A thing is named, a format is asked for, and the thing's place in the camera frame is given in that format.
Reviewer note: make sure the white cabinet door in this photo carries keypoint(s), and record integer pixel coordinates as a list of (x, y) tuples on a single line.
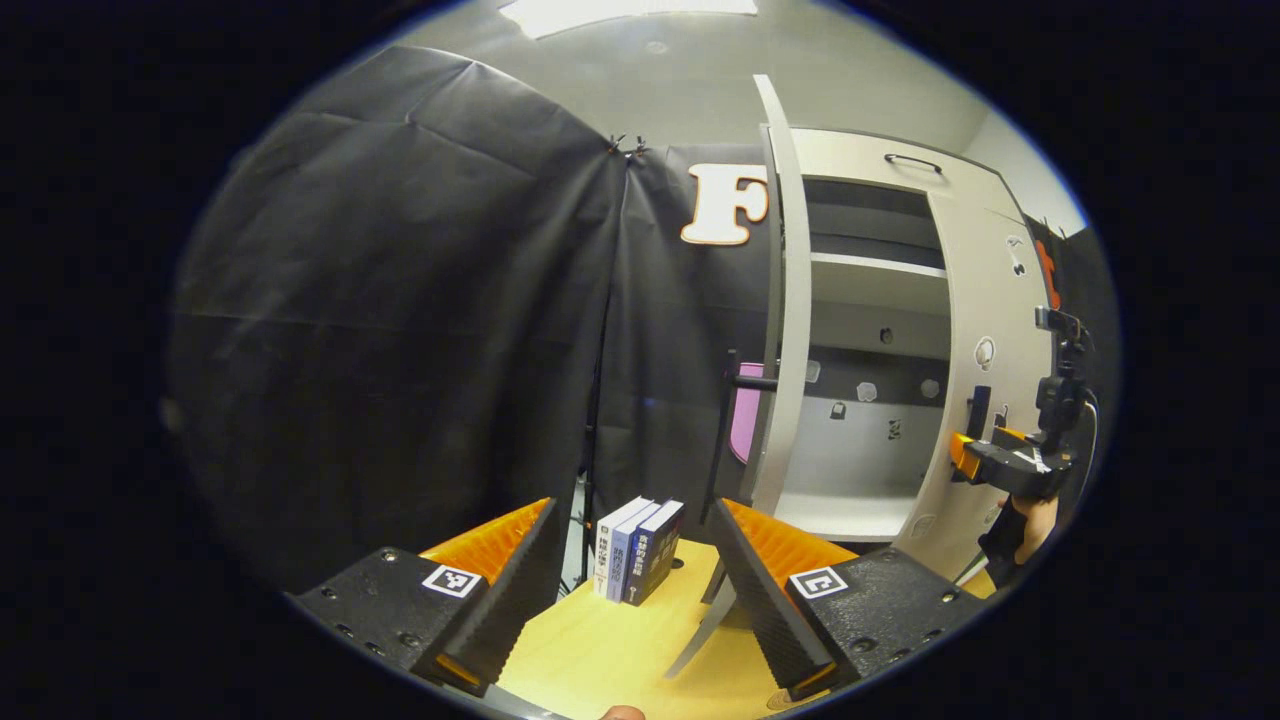
[(795, 300), (990, 300)]

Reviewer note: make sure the white cabinet drawer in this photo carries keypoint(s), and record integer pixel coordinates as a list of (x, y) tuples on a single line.
[(850, 155)]

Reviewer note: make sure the white book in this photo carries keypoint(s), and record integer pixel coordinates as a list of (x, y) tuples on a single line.
[(605, 550)]

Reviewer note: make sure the ceiling light panel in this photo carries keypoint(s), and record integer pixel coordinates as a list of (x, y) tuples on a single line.
[(620, 12)]

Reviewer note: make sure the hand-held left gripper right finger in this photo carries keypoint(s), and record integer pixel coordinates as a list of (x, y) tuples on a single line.
[(765, 610)]

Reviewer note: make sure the dark blue book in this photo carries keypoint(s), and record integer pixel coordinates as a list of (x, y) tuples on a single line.
[(655, 555)]

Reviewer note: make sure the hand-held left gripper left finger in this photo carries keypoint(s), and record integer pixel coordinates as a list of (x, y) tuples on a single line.
[(510, 600)]

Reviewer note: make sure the white and grey cabinet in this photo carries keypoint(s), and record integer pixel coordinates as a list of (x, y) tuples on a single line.
[(870, 460)]

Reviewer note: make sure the black stand pole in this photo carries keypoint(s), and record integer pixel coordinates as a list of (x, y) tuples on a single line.
[(722, 430)]

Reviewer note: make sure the light blue book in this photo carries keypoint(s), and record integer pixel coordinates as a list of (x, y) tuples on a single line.
[(620, 560)]

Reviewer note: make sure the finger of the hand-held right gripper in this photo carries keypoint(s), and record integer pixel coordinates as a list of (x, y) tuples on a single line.
[(1012, 437), (1010, 470)]

